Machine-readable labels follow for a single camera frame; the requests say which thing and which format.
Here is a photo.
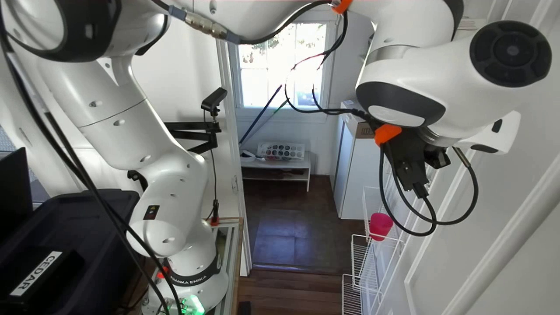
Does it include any white refrigerator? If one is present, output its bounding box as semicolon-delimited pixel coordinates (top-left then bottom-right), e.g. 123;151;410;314
333;114;380;221

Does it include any black equipment case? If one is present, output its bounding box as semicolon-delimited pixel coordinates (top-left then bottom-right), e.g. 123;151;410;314
0;193;133;315

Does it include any white wire rack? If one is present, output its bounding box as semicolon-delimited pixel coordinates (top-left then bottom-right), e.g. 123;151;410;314
363;170;445;247
350;235;401;315

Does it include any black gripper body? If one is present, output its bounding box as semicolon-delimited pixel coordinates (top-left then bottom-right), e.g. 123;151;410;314
382;130;450;191

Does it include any blue and pink cup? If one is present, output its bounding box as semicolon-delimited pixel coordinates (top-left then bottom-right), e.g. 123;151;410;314
370;214;392;242

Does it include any low white bench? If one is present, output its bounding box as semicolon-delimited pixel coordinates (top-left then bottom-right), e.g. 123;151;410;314
242;158;312;191

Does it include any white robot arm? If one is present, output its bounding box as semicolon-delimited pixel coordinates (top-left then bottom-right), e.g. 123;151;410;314
2;0;553;312

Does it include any black camera on stand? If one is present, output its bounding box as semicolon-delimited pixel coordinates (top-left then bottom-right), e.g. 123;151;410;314
202;88;228;116

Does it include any window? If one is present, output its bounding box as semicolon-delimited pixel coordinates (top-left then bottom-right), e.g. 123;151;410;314
238;23;328;109

